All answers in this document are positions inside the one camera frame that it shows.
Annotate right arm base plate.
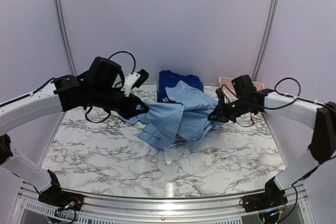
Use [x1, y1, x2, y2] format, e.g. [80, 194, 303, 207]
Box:
[239, 193, 288, 212]

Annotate aluminium corner post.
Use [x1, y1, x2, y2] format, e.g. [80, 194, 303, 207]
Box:
[252, 0, 279, 81]
[54, 0, 77, 76]

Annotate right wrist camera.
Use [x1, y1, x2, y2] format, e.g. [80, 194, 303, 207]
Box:
[224, 74, 257, 99]

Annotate royal blue printed t-shirt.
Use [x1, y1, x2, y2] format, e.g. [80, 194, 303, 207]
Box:
[157, 70, 204, 102]

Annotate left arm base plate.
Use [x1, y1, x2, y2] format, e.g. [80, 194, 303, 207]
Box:
[38, 191, 84, 211]

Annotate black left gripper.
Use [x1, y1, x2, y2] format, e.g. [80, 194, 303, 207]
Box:
[88, 84, 148, 119]

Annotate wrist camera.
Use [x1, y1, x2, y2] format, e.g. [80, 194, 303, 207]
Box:
[121, 69, 149, 97]
[224, 74, 257, 99]

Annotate left aluminium corner post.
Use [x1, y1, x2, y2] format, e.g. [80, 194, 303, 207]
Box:
[54, 0, 77, 76]

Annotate aluminium front rail frame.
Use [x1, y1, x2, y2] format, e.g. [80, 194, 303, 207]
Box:
[8, 182, 316, 223]

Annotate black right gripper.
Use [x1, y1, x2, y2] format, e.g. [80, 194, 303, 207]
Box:
[209, 97, 255, 123]

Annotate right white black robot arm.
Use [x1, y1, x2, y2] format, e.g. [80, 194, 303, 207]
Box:
[208, 74, 335, 209]

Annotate right aluminium corner post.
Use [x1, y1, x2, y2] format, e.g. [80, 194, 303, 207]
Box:
[252, 0, 279, 81]

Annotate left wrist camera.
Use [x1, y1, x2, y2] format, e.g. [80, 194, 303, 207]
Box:
[121, 69, 149, 97]

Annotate pink perforated plastic basket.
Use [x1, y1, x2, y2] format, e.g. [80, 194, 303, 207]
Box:
[218, 76, 266, 101]

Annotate light blue shirt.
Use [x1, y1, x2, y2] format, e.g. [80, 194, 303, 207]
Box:
[120, 81, 224, 150]

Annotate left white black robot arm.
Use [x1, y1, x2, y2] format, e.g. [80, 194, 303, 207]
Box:
[1, 57, 149, 206]

